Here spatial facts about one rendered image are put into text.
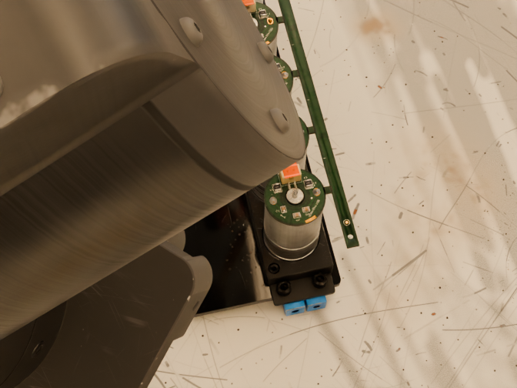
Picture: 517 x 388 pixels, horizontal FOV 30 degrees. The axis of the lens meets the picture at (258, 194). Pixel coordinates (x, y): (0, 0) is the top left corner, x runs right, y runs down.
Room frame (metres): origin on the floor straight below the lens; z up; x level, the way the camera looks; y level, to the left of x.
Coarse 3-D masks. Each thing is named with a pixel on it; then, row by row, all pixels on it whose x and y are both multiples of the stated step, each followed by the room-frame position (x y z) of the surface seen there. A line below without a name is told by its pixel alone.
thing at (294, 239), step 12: (288, 192) 0.16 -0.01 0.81; (300, 192) 0.16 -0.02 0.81; (264, 228) 0.16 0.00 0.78; (276, 228) 0.15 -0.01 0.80; (288, 228) 0.15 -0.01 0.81; (300, 228) 0.15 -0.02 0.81; (312, 228) 0.15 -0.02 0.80; (264, 240) 0.15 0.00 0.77; (276, 240) 0.15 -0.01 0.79; (288, 240) 0.15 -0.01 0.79; (300, 240) 0.15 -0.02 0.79; (312, 240) 0.15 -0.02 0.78; (276, 252) 0.15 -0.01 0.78; (288, 252) 0.15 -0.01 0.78; (300, 252) 0.15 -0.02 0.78; (312, 252) 0.15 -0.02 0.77
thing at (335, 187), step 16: (288, 0) 0.25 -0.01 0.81; (288, 16) 0.24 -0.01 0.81; (288, 32) 0.24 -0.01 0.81; (304, 64) 0.22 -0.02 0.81; (304, 80) 0.21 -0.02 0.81; (320, 112) 0.20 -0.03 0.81; (320, 128) 0.19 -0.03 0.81; (320, 144) 0.18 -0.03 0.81; (336, 176) 0.17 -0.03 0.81; (336, 192) 0.16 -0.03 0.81; (336, 208) 0.15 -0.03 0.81; (352, 224) 0.15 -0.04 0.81; (352, 240) 0.14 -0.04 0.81
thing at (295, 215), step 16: (272, 176) 0.17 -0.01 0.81; (304, 176) 0.17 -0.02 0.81; (272, 192) 0.16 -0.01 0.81; (304, 192) 0.16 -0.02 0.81; (320, 192) 0.16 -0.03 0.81; (272, 208) 0.15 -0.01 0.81; (288, 208) 0.15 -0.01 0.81; (304, 208) 0.15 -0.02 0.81; (320, 208) 0.15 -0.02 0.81; (288, 224) 0.15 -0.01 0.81; (304, 224) 0.15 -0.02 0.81
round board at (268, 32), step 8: (256, 8) 0.25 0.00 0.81; (264, 8) 0.25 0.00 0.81; (256, 16) 0.24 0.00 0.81; (264, 16) 0.24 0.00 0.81; (272, 16) 0.24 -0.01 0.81; (264, 24) 0.24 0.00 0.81; (272, 24) 0.24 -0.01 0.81; (264, 32) 0.24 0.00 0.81; (272, 32) 0.24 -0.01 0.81; (272, 40) 0.23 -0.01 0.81
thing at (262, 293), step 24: (264, 0) 0.29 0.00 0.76; (216, 216) 0.17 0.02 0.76; (240, 216) 0.17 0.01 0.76; (192, 240) 0.16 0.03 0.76; (216, 240) 0.16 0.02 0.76; (240, 240) 0.16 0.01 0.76; (216, 264) 0.15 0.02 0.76; (240, 264) 0.15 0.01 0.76; (336, 264) 0.15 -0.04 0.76; (216, 288) 0.14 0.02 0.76; (240, 288) 0.14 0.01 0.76; (264, 288) 0.14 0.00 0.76; (216, 312) 0.13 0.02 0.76
